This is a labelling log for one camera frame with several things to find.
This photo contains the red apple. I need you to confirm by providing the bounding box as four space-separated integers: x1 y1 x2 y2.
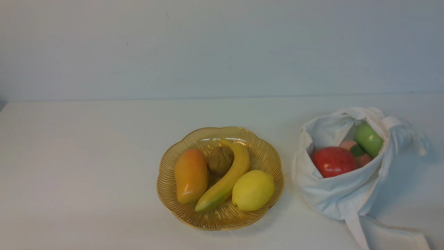
311 146 358 178

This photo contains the brown kiwi fruit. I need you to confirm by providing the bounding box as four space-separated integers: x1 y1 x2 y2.
208 146 234 178

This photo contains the amber glass fruit plate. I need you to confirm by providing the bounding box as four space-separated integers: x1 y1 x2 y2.
157 127 284 231

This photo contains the white cloth bag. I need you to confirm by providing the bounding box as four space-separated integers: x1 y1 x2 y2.
291 107 430 250

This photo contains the yellow banana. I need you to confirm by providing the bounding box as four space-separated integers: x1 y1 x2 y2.
195 138 250 213

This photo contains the orange yellow mango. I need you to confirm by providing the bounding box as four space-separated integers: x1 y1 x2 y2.
174 149 209 204

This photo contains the yellow lemon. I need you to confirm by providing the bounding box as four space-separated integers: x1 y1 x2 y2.
232 170 274 211

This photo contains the pink peach with leaf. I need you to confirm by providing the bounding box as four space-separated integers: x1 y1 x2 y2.
339 140 372 168

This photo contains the green apple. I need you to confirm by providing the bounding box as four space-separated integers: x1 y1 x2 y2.
353 123 384 158

